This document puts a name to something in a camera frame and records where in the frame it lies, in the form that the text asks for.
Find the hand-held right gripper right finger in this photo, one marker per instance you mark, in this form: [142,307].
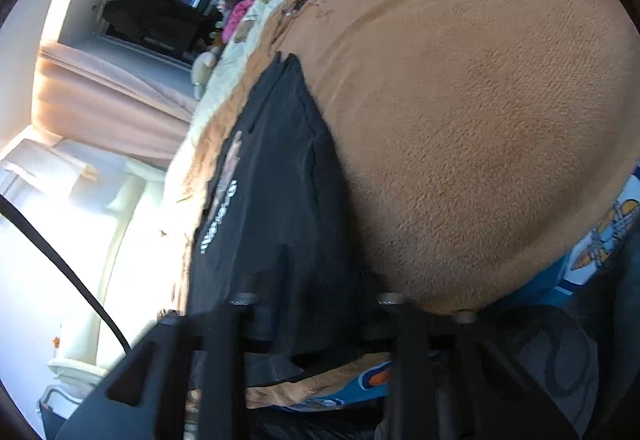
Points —
[412,360]

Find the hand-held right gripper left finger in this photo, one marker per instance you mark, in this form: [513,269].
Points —
[225,345]

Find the black bear-print T-shirt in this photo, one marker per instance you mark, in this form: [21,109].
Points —
[290,220]

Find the white padded headboard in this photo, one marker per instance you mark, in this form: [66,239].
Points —
[125,245]

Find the teal printed bed sheet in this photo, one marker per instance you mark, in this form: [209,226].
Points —
[600,240]

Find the brown fleece blanket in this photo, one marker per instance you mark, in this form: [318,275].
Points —
[475,120]

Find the cream duvet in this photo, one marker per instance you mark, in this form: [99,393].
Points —
[220,95]

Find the white hanging shirt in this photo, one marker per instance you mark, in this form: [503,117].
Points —
[45,165]

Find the pink curtain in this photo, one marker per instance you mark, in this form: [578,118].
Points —
[110,95]

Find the grey plush toy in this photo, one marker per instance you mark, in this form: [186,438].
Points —
[204,70]

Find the pink plush toy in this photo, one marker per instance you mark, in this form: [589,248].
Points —
[237,18]

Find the black hanging coat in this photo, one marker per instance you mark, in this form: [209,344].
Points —
[150,18]

